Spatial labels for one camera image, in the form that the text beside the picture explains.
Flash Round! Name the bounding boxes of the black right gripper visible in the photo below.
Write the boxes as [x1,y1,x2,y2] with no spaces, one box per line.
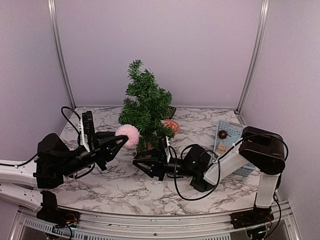
[133,148,196,182]

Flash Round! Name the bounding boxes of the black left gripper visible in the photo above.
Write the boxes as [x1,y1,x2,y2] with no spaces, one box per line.
[57,131,129,178]

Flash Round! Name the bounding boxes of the pink pompom ornament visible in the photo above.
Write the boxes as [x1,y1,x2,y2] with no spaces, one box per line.
[115,124,140,148]

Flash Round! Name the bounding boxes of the small green christmas tree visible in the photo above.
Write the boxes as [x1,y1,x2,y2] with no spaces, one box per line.
[118,59,175,152]

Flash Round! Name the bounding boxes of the copper bauble ornament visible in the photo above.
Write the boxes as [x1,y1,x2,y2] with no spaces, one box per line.
[218,130,228,139]

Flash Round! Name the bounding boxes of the light blue perforated basket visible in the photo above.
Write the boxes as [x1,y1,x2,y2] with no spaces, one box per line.
[214,120,256,177]

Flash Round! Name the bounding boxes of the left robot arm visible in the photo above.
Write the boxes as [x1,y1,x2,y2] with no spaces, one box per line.
[0,132,129,223]

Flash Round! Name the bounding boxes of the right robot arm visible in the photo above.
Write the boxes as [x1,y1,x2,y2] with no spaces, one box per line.
[132,126,289,224]

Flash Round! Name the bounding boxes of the orange white patterned bowl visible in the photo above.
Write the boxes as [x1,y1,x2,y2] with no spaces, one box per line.
[162,119,180,134]

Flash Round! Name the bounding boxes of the black floral square plate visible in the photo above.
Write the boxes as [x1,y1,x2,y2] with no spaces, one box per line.
[166,106,177,119]

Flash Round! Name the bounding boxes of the beige fabric ornament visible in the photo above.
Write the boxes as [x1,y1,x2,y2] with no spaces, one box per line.
[215,142,231,155]

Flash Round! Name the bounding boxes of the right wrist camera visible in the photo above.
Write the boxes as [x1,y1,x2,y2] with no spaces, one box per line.
[158,135,171,163]

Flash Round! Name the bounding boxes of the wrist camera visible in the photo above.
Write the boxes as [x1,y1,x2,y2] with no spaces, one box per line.
[158,135,171,163]
[77,110,95,152]

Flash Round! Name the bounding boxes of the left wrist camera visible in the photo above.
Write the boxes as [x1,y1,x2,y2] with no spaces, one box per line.
[77,110,95,152]

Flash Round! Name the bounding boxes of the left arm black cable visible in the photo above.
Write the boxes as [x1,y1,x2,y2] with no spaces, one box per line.
[0,106,96,180]

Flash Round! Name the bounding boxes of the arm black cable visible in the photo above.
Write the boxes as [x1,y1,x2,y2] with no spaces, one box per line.
[0,106,96,180]
[167,133,289,201]

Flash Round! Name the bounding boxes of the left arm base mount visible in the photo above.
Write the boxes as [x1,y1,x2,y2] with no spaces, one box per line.
[36,190,80,225]

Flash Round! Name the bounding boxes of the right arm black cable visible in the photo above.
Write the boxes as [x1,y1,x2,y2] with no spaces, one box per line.
[167,133,289,201]

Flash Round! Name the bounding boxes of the front aluminium rail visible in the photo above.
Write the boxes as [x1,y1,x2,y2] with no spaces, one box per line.
[8,201,301,240]

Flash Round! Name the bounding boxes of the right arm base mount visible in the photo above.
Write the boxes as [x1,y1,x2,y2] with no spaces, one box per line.
[230,206,275,229]

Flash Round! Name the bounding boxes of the left aluminium frame post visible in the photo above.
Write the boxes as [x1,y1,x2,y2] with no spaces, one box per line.
[47,0,76,109]

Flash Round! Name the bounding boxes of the aluminium frame post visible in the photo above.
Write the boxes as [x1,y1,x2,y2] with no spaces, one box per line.
[47,0,76,109]
[235,0,270,115]

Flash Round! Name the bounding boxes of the right aluminium frame post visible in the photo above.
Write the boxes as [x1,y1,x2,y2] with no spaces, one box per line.
[235,0,270,115]

